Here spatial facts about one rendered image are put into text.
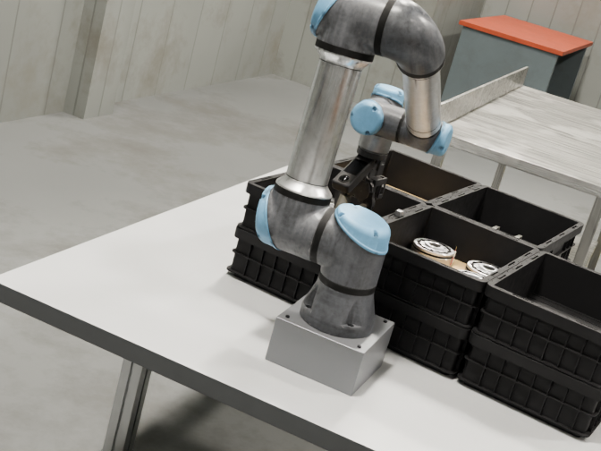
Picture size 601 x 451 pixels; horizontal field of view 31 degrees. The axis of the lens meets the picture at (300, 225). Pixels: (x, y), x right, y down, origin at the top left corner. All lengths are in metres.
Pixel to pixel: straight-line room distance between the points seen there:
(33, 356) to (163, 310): 1.29
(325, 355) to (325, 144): 0.41
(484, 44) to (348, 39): 6.14
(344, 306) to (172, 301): 0.41
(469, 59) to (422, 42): 6.16
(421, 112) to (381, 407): 0.60
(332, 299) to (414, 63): 0.48
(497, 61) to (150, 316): 6.14
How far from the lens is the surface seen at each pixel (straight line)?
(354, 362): 2.13
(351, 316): 2.15
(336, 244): 2.10
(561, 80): 9.56
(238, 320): 2.34
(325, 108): 2.10
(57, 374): 3.46
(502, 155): 3.96
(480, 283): 2.28
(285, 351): 2.17
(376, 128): 2.40
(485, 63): 8.20
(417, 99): 2.22
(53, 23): 5.99
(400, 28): 2.04
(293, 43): 8.77
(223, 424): 3.39
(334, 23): 2.08
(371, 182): 2.56
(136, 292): 2.36
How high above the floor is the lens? 1.63
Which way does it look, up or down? 18 degrees down
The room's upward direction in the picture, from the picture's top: 15 degrees clockwise
